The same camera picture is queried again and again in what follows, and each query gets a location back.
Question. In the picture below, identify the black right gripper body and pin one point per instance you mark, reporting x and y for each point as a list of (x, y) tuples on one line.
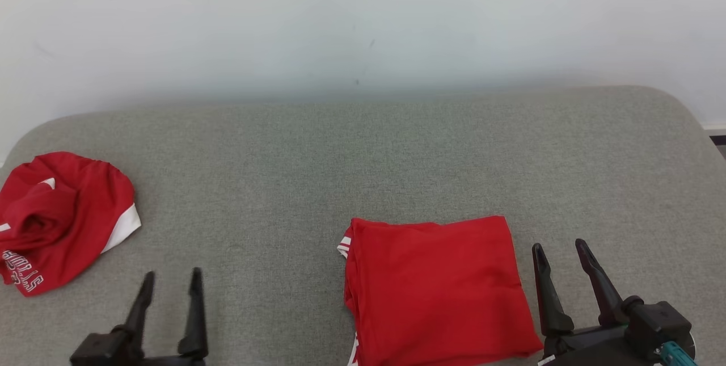
[(590, 349)]

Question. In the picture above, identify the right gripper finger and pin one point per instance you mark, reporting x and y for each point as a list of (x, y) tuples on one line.
[(604, 292), (550, 303)]

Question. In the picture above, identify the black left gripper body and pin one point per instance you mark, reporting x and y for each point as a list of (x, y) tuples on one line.
[(170, 362)]

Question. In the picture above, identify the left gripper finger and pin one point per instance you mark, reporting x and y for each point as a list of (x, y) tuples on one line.
[(140, 315), (196, 320)]

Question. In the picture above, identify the red number 23 basketball jersey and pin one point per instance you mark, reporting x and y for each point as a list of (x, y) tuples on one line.
[(437, 292)]

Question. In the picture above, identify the red shorts with white trim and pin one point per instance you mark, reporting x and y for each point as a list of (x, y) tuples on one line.
[(74, 207)]

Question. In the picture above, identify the white skirting board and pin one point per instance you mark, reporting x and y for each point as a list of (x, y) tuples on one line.
[(714, 127)]

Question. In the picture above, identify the grey fabric sofa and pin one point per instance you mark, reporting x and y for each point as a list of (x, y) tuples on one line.
[(340, 156)]

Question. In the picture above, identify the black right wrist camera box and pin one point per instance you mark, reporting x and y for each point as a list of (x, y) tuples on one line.
[(658, 320)]

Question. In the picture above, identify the teal right camera connector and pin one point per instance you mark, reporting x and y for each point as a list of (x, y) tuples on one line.
[(675, 354)]

